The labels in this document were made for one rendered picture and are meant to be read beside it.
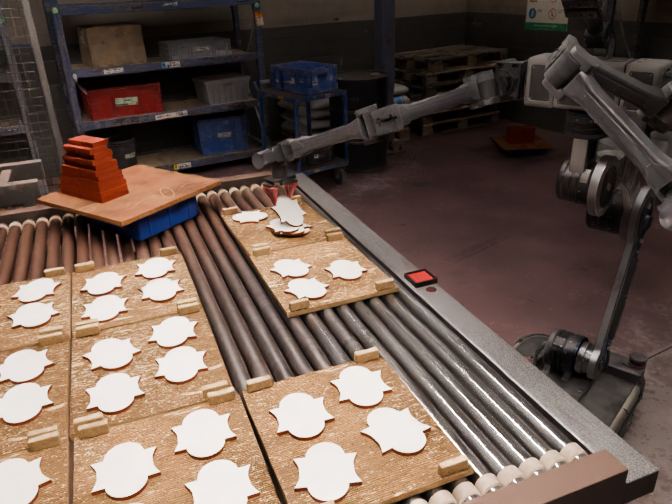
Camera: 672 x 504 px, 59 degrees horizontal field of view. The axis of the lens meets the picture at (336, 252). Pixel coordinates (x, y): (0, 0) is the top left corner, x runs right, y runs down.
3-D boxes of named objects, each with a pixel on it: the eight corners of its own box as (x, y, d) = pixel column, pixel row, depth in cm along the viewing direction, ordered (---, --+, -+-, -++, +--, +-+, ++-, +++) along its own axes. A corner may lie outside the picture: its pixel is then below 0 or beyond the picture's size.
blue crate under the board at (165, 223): (148, 202, 256) (144, 180, 252) (201, 214, 241) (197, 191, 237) (87, 227, 233) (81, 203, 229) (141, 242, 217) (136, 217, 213)
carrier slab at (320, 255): (344, 241, 213) (344, 237, 212) (398, 291, 178) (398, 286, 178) (249, 260, 201) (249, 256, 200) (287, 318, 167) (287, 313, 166)
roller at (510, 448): (270, 190, 279) (269, 180, 277) (554, 492, 115) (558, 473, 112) (259, 192, 277) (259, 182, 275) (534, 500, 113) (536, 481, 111)
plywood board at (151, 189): (138, 168, 268) (137, 164, 267) (221, 184, 243) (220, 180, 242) (36, 203, 230) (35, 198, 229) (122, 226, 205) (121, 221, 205)
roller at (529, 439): (280, 188, 281) (279, 178, 278) (575, 483, 116) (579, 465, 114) (270, 190, 279) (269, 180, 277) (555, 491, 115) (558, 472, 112)
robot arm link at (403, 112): (391, 138, 168) (381, 103, 166) (367, 144, 180) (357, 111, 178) (505, 99, 187) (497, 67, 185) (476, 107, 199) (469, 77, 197)
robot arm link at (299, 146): (390, 137, 180) (380, 102, 178) (379, 141, 176) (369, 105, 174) (296, 164, 210) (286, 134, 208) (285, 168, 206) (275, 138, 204)
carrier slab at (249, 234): (302, 203, 249) (302, 200, 248) (344, 238, 215) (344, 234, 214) (220, 219, 236) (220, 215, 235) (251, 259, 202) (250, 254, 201)
